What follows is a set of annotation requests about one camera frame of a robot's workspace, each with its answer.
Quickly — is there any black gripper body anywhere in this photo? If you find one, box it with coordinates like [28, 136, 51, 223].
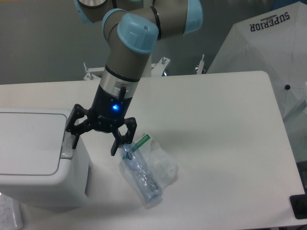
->
[87, 85, 132, 133]

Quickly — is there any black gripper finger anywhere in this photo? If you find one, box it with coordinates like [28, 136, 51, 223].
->
[110, 117, 137, 156]
[65, 104, 93, 149]

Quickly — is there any white push-lid trash can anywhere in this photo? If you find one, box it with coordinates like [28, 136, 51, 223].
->
[0, 108, 93, 208]

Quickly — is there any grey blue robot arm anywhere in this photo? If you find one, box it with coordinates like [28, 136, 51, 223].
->
[66, 0, 203, 155]

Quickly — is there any clear crumpled plastic bag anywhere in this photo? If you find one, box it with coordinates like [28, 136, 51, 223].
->
[131, 133, 179, 206]

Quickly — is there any clear plastic water bottle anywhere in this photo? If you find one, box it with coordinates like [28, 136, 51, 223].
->
[119, 144, 163, 204]

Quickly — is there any white perforated sheet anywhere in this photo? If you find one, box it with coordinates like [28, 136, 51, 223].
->
[0, 193, 24, 230]

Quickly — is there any white superior umbrella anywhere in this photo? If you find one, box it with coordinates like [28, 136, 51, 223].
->
[208, 1, 307, 155]

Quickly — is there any black device at table edge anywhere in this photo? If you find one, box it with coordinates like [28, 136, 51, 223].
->
[290, 194, 307, 219]

